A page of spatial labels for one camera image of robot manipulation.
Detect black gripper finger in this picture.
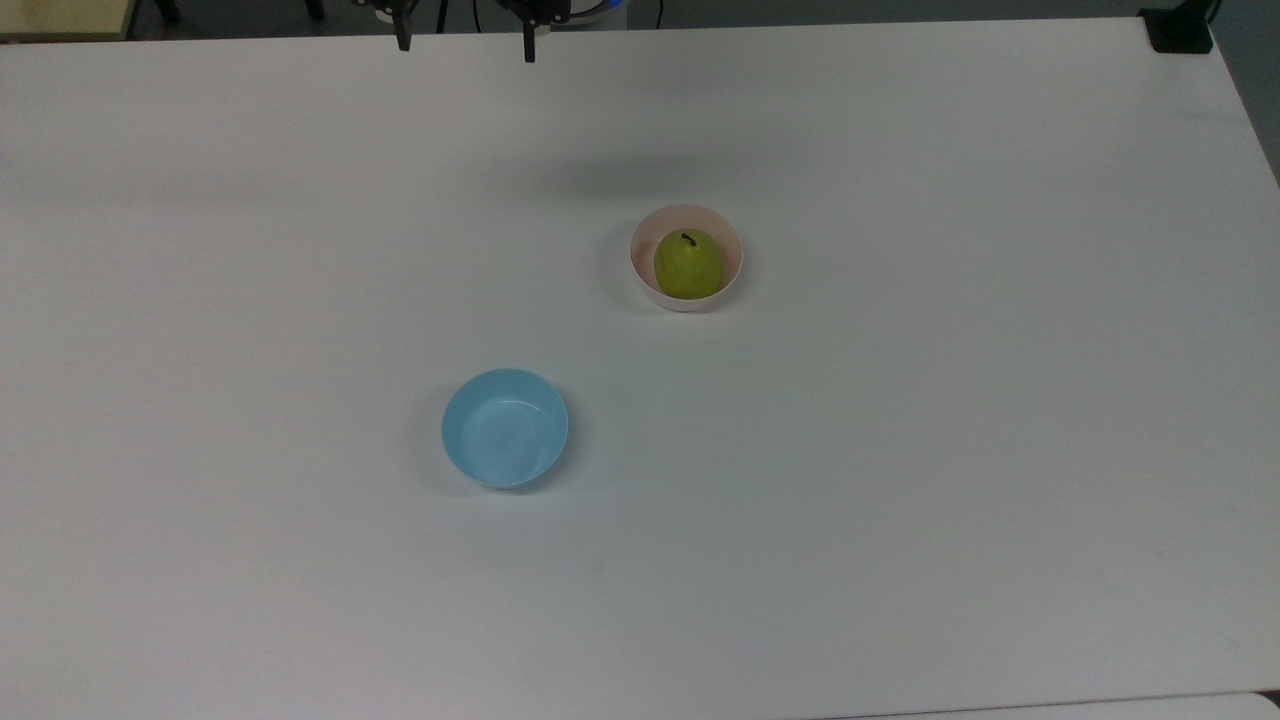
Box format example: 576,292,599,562
374,0,422,53
498,0,571,64

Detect green pear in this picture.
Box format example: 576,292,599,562
654,228,725,300

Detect pink plastic bowl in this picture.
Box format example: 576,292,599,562
629,204,744,313

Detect light blue plastic bowl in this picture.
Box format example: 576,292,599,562
441,368,570,491

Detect yellowish wooden table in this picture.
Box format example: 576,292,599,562
0,0,139,42

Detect black table clamp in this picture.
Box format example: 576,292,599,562
1138,0,1223,54

